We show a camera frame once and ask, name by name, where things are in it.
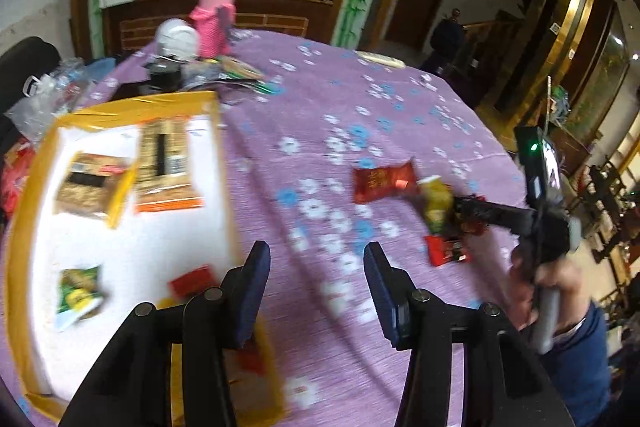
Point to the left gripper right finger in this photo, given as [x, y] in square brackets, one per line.
[504, 383]

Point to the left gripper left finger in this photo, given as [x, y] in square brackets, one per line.
[129, 384]

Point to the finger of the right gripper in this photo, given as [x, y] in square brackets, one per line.
[473, 215]

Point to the yellow green snack packet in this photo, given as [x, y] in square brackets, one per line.
[436, 202]

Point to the red black snack packet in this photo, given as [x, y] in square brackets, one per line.
[441, 251]

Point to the green yellow pea snack bag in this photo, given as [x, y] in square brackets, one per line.
[79, 295]

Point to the dark red foil snack pack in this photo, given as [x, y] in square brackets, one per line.
[370, 184]

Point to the yellow-edged cracker pack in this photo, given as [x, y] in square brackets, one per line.
[95, 186]

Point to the orange-edged cracker pack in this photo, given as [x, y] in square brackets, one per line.
[163, 179]

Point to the right hand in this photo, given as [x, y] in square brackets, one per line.
[562, 274]

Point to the purple floral tablecloth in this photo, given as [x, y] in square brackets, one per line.
[289, 155]

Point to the white remote control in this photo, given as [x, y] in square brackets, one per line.
[379, 59]

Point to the person in black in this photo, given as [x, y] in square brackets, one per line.
[446, 41]

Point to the yellow taped foam box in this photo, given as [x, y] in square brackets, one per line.
[164, 258]

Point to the red plastic bag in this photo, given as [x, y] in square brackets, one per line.
[16, 164]

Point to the clear plastic bag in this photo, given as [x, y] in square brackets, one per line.
[48, 98]

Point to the black small box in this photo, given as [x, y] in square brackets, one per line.
[163, 76]

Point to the pink sleeved water bottle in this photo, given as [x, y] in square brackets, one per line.
[213, 21]

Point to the black sofa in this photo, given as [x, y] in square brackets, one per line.
[29, 57]

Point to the white round device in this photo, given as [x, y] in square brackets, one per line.
[177, 39]

